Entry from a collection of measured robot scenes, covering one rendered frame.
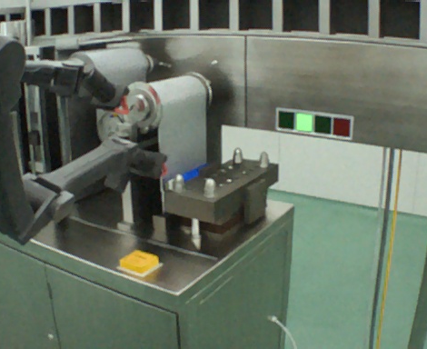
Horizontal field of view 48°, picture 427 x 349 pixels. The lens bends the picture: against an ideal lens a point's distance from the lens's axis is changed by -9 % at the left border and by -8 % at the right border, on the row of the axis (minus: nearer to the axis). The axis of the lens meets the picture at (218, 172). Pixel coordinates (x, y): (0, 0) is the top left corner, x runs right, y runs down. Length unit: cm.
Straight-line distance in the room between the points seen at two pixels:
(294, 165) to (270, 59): 271
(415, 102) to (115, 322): 103
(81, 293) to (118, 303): 15
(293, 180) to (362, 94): 284
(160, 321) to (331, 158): 300
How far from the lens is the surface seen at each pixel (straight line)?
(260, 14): 168
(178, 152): 152
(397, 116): 148
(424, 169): 394
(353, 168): 407
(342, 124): 152
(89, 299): 146
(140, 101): 143
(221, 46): 167
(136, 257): 130
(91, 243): 145
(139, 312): 134
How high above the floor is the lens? 150
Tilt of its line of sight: 17 degrees down
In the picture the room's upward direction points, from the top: straight up
